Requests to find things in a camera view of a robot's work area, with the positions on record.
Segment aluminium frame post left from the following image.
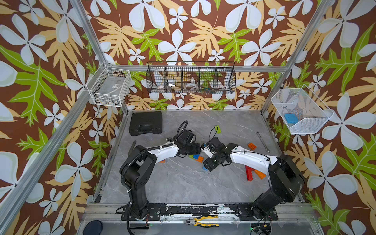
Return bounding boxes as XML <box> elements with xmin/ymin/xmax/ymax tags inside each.
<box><xmin>70</xmin><ymin>1</ymin><xmax>129</xmax><ymax>115</ymax></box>

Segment long red lego brick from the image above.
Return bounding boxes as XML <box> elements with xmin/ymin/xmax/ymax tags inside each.
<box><xmin>245</xmin><ymin>166</ymin><xmax>254</xmax><ymax>182</ymax></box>

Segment silver combination wrench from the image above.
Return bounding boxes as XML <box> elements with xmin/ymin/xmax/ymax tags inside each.
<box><xmin>256</xmin><ymin>131</ymin><xmax>270</xmax><ymax>153</ymax></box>

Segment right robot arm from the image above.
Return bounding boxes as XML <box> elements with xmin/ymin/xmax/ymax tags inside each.
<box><xmin>201</xmin><ymin>137</ymin><xmax>306</xmax><ymax>219</ymax></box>

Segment black round disc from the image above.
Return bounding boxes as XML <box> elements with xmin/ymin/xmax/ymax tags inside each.
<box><xmin>83</xmin><ymin>220</ymin><xmax>103</xmax><ymax>235</ymax></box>

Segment black plastic tool case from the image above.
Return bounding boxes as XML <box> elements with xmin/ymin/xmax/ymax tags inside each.
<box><xmin>129</xmin><ymin>111</ymin><xmax>163</xmax><ymax>136</ymax></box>

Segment white wire basket left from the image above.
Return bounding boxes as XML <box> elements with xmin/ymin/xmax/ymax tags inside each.
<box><xmin>86</xmin><ymin>63</ymin><xmax>132</xmax><ymax>107</ymax></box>

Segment white wire basket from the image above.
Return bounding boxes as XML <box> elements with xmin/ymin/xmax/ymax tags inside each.
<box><xmin>271</xmin><ymin>85</ymin><xmax>334</xmax><ymax>135</ymax></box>
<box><xmin>86</xmin><ymin>63</ymin><xmax>132</xmax><ymax>107</ymax></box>

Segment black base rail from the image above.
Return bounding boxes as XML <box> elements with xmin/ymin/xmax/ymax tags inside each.
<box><xmin>129</xmin><ymin>203</ymin><xmax>262</xmax><ymax>221</ymax></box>

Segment long orange lego brick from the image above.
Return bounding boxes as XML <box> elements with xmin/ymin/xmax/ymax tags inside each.
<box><xmin>254</xmin><ymin>169</ymin><xmax>266</xmax><ymax>179</ymax></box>

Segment black wire basket centre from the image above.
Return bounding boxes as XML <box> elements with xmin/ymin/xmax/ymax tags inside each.
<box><xmin>146</xmin><ymin>61</ymin><xmax>236</xmax><ymax>94</ymax></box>

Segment blue sponge in basket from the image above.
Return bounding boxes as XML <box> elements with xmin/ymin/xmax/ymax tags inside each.
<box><xmin>284</xmin><ymin>114</ymin><xmax>300</xmax><ymax>125</ymax></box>

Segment small orange upturned lego brick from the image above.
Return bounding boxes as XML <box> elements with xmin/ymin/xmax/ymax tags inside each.
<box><xmin>247</xmin><ymin>143</ymin><xmax>257</xmax><ymax>151</ymax></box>

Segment yellow black pliers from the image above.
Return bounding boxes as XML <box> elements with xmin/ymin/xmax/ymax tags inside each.
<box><xmin>183</xmin><ymin>215</ymin><xmax>220</xmax><ymax>228</ymax></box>

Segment grey allen key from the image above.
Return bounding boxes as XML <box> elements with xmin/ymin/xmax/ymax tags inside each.
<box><xmin>128</xmin><ymin>141</ymin><xmax>137</xmax><ymax>155</ymax></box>

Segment aluminium frame post right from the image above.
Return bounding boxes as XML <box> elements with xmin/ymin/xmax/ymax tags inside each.
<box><xmin>261</xmin><ymin>0</ymin><xmax>335</xmax><ymax>115</ymax></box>

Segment aluminium frame post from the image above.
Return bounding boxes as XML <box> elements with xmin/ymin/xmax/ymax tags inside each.
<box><xmin>261</xmin><ymin>0</ymin><xmax>335</xmax><ymax>115</ymax></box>
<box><xmin>70</xmin><ymin>1</ymin><xmax>129</xmax><ymax>115</ymax></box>

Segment white wire basket right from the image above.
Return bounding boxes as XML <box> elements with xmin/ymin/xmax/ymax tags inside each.
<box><xmin>271</xmin><ymin>85</ymin><xmax>334</xmax><ymax>135</ymax></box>

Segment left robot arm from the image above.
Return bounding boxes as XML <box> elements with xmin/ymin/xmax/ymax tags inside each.
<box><xmin>119</xmin><ymin>130</ymin><xmax>201</xmax><ymax>219</ymax></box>

